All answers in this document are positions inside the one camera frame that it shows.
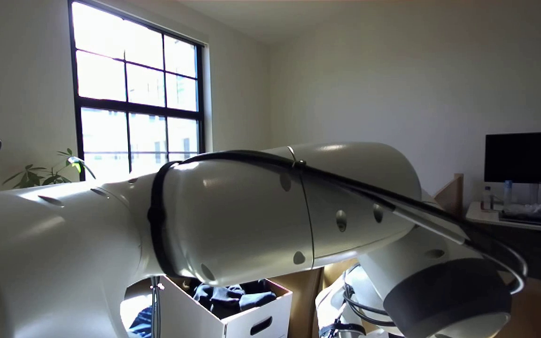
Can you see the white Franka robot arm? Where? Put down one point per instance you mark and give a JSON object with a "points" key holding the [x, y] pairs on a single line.
{"points": [[245, 218]]}

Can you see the white cardboard box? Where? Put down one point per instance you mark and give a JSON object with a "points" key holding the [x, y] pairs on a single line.
{"points": [[245, 321]]}

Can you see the small clear desk bottle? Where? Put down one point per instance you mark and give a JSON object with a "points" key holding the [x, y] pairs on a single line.
{"points": [[508, 191]]}

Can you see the dark navy crumpled clothing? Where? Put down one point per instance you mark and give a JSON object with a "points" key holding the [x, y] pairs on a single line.
{"points": [[230, 297]]}

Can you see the black framed window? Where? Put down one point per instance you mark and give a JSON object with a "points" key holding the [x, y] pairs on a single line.
{"points": [[135, 81]]}

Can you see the blue cloth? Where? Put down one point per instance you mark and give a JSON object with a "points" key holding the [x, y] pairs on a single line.
{"points": [[142, 321]]}

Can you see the green potted plant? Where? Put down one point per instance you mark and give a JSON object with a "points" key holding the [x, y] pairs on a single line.
{"points": [[39, 175]]}

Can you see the black computer monitor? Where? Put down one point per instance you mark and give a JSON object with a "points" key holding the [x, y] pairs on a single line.
{"points": [[527, 158]]}

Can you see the dark keyboard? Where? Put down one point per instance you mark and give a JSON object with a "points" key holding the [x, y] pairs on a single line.
{"points": [[533, 218]]}

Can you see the white topped desk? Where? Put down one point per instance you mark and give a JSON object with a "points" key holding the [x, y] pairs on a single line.
{"points": [[535, 250]]}

